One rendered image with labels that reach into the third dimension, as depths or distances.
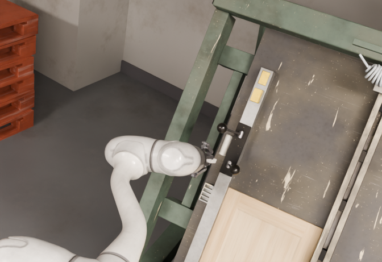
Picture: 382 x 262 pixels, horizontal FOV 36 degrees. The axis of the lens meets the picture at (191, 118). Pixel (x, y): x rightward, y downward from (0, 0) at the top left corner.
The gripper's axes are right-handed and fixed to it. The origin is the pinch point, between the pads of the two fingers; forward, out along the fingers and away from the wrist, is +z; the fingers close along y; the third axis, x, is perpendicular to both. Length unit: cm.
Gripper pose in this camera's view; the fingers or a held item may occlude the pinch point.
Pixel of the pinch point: (210, 159)
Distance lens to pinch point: 208.6
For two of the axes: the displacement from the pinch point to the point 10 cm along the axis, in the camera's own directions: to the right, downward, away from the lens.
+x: 8.8, 3.6, -3.1
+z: 3.1, 0.7, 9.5
